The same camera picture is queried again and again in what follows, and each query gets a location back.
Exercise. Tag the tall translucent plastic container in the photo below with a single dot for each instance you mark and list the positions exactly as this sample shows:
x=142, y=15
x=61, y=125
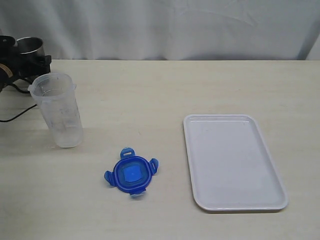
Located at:
x=54, y=94

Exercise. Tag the white rectangular tray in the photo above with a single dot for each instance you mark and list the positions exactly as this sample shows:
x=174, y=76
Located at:
x=231, y=168

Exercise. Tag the stainless steel cup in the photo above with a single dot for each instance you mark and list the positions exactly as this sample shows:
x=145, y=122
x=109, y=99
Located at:
x=31, y=47

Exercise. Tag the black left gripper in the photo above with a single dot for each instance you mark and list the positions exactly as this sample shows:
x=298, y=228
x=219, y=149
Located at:
x=15, y=66

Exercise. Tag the white backdrop curtain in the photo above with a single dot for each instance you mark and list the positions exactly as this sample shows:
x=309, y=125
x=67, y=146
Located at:
x=168, y=29

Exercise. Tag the blue plastic snap lid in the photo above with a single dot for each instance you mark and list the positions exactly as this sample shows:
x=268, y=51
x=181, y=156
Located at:
x=132, y=173

